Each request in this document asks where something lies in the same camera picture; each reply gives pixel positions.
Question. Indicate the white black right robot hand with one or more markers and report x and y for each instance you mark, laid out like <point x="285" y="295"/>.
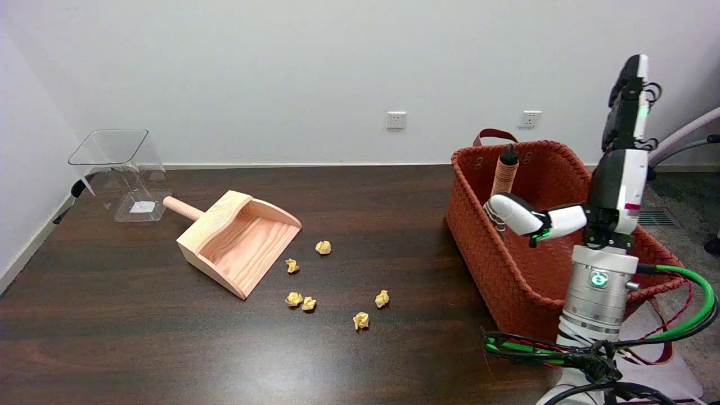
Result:
<point x="619" y="191"/>

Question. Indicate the floor vent grille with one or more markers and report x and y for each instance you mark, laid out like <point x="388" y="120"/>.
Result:
<point x="659" y="217"/>

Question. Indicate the pink grey office chair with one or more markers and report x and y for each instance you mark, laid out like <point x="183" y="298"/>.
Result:
<point x="683" y="135"/>

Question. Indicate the black chair caster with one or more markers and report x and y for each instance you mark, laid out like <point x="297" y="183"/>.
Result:
<point x="714" y="244"/>

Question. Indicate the red woven basket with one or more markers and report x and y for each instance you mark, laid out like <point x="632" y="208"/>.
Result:
<point x="506" y="270"/>

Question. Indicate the crumpled yellow paper ball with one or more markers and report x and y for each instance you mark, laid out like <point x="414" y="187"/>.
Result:
<point x="292" y="265"/>
<point x="382" y="298"/>
<point x="293" y="298"/>
<point x="323" y="247"/>
<point x="308" y="304"/>
<point x="361" y="320"/>

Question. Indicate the wooden dustpan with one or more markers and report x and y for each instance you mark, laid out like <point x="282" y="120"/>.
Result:
<point x="242" y="242"/>

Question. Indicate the clear plastic bin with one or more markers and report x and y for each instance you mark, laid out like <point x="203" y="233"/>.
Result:
<point x="121" y="169"/>

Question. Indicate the small black object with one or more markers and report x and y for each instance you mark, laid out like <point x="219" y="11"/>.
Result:
<point x="80" y="188"/>

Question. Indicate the white wall socket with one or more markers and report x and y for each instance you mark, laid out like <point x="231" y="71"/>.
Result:
<point x="396" y="120"/>
<point x="529" y="118"/>

